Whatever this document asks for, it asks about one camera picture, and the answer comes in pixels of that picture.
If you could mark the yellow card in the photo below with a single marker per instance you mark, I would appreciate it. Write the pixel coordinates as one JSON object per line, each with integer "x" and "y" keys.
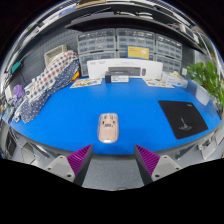
{"x": 138, "y": 52}

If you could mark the long white keyboard box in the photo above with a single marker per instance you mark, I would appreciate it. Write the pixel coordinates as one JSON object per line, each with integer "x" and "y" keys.
{"x": 96, "y": 68}

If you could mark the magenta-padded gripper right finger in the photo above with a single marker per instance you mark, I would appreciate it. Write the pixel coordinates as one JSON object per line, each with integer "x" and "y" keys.
{"x": 165, "y": 166}

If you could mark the dark overhead shelf unit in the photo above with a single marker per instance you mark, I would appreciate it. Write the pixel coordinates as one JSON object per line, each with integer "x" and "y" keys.
{"x": 100, "y": 21}

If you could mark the clear plastic package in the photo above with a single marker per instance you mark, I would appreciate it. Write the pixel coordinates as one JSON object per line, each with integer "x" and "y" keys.
{"x": 175, "y": 80}

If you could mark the white wall crate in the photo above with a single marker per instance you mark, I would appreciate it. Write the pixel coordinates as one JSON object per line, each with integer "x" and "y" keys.
{"x": 55, "y": 53}

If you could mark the dotted patterned fabric bag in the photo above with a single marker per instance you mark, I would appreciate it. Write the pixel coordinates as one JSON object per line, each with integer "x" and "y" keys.
{"x": 50, "y": 83}

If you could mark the green potted plant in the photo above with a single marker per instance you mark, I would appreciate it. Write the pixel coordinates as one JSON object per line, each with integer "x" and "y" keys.
{"x": 206, "y": 78}

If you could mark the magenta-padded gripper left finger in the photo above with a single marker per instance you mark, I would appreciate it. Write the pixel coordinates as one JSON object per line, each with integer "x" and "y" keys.
{"x": 60, "y": 166}

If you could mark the small black box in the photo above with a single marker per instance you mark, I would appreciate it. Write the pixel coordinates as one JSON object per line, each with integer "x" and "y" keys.
{"x": 116, "y": 78}

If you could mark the purple cloth item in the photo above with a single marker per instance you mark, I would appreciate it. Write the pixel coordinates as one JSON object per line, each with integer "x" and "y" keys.
{"x": 19, "y": 91}

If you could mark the colourful picture sheet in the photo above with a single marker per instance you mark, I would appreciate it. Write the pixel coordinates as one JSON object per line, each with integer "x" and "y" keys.
{"x": 158, "y": 83}
{"x": 86, "y": 82}

